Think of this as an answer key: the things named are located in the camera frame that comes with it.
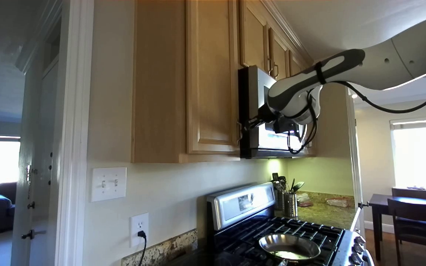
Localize metal utensil holder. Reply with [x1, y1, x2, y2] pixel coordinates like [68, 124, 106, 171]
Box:
[285, 180, 303, 217]

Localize stainless steel frying pan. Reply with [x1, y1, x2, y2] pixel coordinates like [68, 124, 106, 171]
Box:
[257, 233, 321, 263]

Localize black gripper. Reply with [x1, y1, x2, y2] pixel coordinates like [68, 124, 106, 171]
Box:
[241, 105, 303, 137]

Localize wooden cabinet doors above microwave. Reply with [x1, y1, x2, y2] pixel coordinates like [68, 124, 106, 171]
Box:
[239, 0, 310, 78]

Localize white light switch plate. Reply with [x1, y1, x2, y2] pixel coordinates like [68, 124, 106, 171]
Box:
[92, 167, 127, 201]

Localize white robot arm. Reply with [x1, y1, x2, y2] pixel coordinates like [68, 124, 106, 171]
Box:
[242, 20, 426, 133]

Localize white door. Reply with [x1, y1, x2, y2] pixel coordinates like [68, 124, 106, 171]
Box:
[10, 51, 58, 266]

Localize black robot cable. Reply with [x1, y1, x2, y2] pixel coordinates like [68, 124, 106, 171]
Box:
[285, 68, 426, 156]

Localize black power cord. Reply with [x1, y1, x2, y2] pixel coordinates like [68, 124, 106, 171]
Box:
[136, 229, 149, 266]

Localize wooden cabinet door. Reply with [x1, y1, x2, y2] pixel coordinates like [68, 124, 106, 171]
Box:
[186, 0, 237, 155]

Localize white wall power outlet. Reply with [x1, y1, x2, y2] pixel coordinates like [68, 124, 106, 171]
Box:
[130, 214, 149, 248]

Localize dark wooden dining table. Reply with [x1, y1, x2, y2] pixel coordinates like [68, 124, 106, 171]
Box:
[368, 193, 426, 260]

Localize dark wooden chair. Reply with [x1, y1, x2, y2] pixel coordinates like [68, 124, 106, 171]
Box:
[387, 199, 426, 263]

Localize stainless steel microwave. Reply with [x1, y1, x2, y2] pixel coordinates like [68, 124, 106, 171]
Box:
[238, 66, 316, 158]

